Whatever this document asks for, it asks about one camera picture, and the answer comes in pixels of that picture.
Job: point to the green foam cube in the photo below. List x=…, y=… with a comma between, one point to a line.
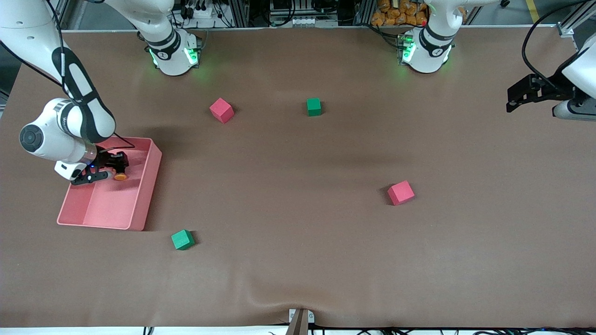
x=182, y=240
x=314, y=107

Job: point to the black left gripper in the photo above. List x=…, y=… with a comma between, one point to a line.
x=552, y=89

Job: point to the orange-capped push button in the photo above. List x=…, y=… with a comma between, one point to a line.
x=120, y=177

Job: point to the camera mount post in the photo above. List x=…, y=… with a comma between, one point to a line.
x=300, y=323

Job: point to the white power strip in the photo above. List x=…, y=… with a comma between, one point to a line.
x=200, y=11

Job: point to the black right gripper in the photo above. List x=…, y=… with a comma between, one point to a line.
x=106, y=159

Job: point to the red foam cube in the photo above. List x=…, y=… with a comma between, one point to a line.
x=400, y=193
x=221, y=110

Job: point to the aluminium frame profile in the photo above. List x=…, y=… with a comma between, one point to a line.
x=575, y=18

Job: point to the brown table mat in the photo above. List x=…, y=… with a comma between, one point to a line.
x=298, y=256

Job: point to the pink plastic bin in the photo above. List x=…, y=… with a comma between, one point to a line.
x=111, y=209

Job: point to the orange packet pile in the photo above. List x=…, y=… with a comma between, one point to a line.
x=396, y=11

